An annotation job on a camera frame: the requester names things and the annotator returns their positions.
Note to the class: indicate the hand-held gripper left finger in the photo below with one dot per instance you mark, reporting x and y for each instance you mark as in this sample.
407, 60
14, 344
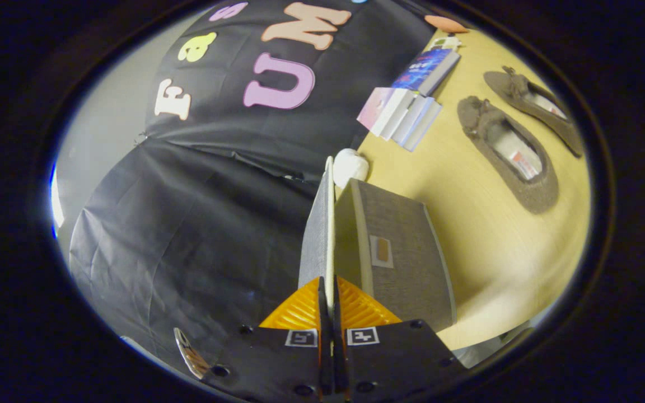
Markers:
322, 336

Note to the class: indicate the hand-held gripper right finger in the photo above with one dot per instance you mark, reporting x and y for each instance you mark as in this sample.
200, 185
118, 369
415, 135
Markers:
337, 336

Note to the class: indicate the grey fabric storage box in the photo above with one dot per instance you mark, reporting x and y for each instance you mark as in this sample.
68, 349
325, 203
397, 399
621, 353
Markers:
406, 268

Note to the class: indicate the brown moccasin shoe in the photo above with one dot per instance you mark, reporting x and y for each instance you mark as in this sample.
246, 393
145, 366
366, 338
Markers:
504, 87
529, 193

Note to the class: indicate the white round cloth bundle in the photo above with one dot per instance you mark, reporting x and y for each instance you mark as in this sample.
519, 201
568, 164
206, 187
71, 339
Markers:
350, 167

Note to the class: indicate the black backdrop cloth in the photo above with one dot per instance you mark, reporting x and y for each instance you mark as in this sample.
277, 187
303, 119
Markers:
188, 224

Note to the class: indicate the pale blue book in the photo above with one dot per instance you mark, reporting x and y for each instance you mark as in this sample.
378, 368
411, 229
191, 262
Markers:
420, 126

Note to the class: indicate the white book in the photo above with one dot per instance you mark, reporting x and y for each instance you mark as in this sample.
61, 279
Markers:
398, 115

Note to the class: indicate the blue cover book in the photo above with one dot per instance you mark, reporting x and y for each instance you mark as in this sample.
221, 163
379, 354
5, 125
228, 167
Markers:
423, 67

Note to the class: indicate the small pale packet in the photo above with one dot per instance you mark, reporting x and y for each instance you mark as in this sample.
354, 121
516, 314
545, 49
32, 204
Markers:
444, 42

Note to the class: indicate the orange oval object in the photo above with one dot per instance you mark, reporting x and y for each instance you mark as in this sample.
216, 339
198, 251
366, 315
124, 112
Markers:
445, 24

